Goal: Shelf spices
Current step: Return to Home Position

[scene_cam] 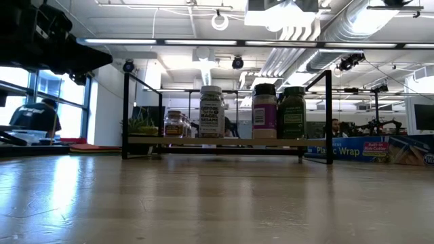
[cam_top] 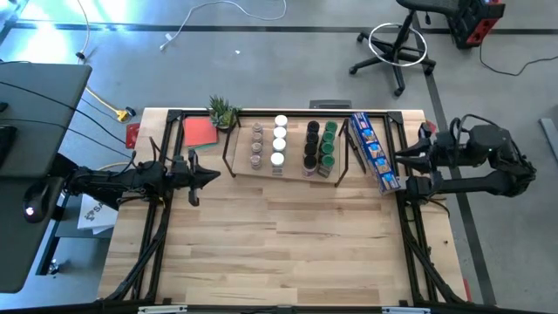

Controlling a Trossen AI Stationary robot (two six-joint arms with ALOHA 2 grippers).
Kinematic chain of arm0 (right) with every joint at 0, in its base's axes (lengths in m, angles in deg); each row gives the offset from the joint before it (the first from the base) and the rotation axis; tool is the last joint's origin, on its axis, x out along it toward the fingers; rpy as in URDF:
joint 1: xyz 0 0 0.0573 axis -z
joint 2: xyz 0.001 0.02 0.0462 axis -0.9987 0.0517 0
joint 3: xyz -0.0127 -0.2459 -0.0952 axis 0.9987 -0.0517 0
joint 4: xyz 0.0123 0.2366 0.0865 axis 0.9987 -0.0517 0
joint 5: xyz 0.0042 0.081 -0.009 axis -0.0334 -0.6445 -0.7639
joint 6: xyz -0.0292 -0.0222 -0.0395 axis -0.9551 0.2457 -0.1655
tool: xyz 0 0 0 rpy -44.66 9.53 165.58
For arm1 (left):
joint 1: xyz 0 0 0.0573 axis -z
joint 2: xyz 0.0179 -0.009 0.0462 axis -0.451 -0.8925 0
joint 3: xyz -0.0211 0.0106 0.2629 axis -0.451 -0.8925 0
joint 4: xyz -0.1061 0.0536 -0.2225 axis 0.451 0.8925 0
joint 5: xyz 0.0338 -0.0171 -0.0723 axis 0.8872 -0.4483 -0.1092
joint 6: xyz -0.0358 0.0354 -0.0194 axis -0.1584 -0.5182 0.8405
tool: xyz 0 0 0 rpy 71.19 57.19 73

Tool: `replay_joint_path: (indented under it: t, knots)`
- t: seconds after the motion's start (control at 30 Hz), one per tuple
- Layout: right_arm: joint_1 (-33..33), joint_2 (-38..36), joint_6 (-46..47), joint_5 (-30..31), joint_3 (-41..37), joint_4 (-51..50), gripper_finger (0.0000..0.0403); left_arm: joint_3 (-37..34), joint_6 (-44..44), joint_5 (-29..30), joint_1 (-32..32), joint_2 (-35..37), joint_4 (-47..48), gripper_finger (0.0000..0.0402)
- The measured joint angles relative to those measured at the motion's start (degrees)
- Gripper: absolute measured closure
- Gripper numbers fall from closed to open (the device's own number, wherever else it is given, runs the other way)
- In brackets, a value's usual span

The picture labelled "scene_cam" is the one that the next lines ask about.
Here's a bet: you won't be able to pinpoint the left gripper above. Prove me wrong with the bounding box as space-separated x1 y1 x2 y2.
0 32 114 75

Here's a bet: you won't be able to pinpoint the small brown lid glass jar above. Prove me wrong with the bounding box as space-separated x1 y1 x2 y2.
163 110 186 138
182 113 191 138

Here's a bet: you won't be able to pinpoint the white lid bagel seasoning jar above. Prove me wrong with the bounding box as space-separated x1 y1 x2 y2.
199 85 226 139

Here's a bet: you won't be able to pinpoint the black lid purple label jar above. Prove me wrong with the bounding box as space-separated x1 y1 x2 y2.
251 83 279 140

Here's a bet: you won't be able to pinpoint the green lid herb jar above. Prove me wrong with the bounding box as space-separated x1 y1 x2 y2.
278 86 308 140

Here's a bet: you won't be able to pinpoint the potted succulent plant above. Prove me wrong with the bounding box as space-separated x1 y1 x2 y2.
120 108 160 155

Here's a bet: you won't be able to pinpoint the black beam with light strips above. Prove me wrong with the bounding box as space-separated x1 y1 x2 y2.
77 37 434 50

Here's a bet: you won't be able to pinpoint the white ceiling air unit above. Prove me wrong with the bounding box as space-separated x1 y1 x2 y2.
243 0 321 41

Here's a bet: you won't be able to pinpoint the black ceiling spotlight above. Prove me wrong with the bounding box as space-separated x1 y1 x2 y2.
337 52 366 72

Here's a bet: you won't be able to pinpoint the blue plastic wrap box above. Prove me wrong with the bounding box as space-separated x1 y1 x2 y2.
304 134 434 167

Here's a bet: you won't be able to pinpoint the background robot arms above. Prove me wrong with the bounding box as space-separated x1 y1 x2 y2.
340 118 404 136

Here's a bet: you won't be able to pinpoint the dark computer monitor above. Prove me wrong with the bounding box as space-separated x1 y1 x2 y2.
412 103 434 131

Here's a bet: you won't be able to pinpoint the black table rig frame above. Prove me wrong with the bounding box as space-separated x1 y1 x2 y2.
0 144 306 157

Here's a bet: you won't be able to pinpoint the wooden shelf black metal frame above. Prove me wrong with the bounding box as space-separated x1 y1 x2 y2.
121 69 335 165

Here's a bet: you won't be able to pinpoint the white coiled ceiling cable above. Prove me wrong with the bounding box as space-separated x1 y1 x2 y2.
211 13 230 31

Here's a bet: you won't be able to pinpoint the black background camera stand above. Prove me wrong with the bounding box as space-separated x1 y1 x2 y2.
344 84 391 131

